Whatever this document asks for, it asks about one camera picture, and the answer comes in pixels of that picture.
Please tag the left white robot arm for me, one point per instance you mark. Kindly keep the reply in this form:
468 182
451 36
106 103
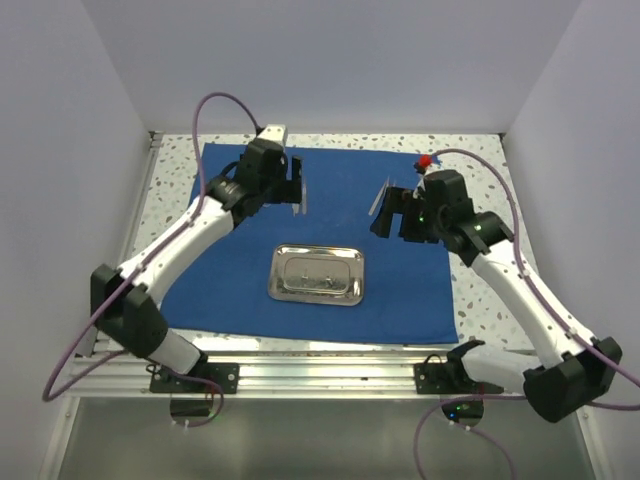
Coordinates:
126 299

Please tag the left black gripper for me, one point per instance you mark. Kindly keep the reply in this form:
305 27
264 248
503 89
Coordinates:
288 191

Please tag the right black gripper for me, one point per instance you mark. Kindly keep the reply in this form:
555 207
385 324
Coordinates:
400 201

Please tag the aluminium mounting rail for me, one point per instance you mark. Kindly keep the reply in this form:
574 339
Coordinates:
295 370

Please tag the steel pointed tweezers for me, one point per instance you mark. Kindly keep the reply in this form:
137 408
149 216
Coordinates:
376 197

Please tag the steel instrument tray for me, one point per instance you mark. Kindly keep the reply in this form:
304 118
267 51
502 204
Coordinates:
322 275

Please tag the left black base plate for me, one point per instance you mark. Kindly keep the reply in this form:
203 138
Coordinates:
205 377

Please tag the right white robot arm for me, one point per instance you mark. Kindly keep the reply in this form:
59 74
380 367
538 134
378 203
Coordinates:
569 368

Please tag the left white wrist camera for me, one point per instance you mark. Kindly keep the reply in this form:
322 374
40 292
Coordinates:
274 133

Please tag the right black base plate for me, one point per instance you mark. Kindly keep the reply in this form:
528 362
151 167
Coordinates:
437 376

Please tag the blue surgical cloth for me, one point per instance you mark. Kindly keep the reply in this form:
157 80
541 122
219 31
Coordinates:
407 289

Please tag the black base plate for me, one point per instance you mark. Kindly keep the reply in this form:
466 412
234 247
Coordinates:
205 377
437 376

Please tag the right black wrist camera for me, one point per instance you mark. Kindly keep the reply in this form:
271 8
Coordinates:
441 190

